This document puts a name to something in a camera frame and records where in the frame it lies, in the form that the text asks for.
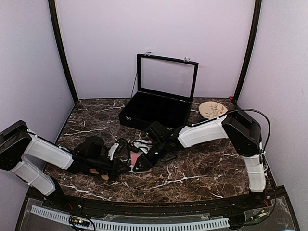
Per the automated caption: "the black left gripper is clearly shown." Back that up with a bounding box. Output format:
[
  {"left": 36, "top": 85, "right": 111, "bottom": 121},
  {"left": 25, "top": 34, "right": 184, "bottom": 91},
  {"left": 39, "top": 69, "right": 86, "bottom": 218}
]
[{"left": 87, "top": 156, "right": 131, "bottom": 176}]

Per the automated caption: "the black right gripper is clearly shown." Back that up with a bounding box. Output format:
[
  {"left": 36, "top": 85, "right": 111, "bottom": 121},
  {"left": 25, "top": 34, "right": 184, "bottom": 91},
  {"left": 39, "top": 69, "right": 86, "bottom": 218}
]
[{"left": 133, "top": 140, "right": 168, "bottom": 172}]

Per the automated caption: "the pink teal patterned sock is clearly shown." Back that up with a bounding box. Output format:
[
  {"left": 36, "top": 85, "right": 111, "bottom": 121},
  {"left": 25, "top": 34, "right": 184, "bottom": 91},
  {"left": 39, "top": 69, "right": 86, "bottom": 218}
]
[{"left": 130, "top": 139, "right": 152, "bottom": 172}]

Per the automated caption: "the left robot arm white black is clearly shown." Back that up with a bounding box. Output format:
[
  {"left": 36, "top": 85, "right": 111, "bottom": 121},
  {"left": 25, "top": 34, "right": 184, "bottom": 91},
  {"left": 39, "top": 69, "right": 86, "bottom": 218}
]
[{"left": 0, "top": 120, "right": 130, "bottom": 210}]

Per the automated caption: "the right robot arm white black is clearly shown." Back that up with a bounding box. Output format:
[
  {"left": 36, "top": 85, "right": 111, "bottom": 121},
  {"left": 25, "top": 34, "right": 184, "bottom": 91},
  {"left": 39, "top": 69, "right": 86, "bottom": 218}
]
[{"left": 131, "top": 109, "right": 267, "bottom": 209}]

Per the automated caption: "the brown argyle sock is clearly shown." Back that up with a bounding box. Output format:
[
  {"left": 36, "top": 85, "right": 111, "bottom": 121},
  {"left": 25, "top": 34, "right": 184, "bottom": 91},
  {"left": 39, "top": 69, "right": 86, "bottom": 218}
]
[{"left": 90, "top": 169, "right": 109, "bottom": 180}]

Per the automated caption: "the small circuit board with leds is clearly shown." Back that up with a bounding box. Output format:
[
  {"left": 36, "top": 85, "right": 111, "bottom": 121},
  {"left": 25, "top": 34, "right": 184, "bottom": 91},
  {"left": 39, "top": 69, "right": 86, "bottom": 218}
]
[{"left": 68, "top": 216, "right": 90, "bottom": 228}]

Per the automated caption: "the black display case glass lid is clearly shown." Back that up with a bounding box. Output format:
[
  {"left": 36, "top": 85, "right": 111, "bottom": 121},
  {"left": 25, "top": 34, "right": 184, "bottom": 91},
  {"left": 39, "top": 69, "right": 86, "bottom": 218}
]
[{"left": 118, "top": 53, "right": 199, "bottom": 132}]

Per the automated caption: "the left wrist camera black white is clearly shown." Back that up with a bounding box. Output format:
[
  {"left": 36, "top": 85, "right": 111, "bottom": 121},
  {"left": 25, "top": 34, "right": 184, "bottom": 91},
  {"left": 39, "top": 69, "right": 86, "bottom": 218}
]
[{"left": 78, "top": 136, "right": 126, "bottom": 161}]

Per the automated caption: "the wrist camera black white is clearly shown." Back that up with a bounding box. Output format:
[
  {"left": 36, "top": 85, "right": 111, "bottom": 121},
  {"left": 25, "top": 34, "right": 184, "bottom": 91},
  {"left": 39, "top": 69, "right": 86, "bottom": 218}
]
[
  {"left": 78, "top": 136, "right": 126, "bottom": 161},
  {"left": 132, "top": 121, "right": 172, "bottom": 153}
]

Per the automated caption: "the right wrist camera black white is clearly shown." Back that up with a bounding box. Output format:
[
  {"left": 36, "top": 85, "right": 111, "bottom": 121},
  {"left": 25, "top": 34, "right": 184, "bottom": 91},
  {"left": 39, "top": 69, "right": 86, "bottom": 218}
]
[{"left": 132, "top": 121, "right": 172, "bottom": 153}]

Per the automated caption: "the white slotted cable duct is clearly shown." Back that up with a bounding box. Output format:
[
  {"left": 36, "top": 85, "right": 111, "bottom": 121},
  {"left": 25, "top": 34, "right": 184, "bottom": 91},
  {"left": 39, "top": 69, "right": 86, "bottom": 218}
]
[{"left": 30, "top": 205, "right": 230, "bottom": 231}]

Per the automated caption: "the black left frame post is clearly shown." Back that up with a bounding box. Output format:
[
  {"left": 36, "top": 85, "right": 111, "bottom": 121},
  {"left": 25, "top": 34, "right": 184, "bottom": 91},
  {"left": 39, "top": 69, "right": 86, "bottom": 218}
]
[{"left": 48, "top": 0, "right": 79, "bottom": 103}]

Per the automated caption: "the black frame post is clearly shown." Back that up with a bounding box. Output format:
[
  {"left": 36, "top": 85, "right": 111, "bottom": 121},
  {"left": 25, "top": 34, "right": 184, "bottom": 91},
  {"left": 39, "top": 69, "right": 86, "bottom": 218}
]
[
  {"left": 48, "top": 0, "right": 79, "bottom": 103},
  {"left": 231, "top": 0, "right": 262, "bottom": 104}
]

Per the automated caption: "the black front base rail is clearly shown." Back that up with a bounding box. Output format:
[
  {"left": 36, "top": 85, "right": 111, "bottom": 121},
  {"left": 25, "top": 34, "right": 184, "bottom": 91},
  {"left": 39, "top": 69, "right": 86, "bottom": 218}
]
[{"left": 15, "top": 186, "right": 300, "bottom": 231}]

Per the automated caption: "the black right frame post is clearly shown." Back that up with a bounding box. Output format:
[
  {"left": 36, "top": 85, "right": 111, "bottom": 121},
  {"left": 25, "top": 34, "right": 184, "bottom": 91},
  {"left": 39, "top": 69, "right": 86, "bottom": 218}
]
[{"left": 231, "top": 0, "right": 262, "bottom": 104}]

